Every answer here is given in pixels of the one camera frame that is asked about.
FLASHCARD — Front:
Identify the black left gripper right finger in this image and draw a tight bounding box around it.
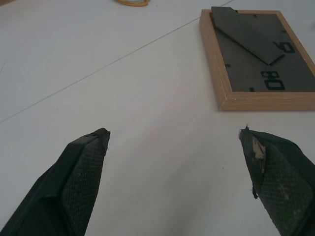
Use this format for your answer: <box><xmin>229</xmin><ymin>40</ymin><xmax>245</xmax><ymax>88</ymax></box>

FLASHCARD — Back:
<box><xmin>237</xmin><ymin>124</ymin><xmax>315</xmax><ymax>236</ymax></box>

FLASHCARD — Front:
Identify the wooden framed dark board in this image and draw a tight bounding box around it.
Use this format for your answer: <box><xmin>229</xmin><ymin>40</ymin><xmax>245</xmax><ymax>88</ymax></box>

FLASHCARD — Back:
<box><xmin>198</xmin><ymin>6</ymin><xmax>315</xmax><ymax>112</ymax></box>

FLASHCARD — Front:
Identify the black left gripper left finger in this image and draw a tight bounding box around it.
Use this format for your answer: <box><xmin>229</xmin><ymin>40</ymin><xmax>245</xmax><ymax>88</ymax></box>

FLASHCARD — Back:
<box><xmin>0</xmin><ymin>127</ymin><xmax>111</xmax><ymax>236</ymax></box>

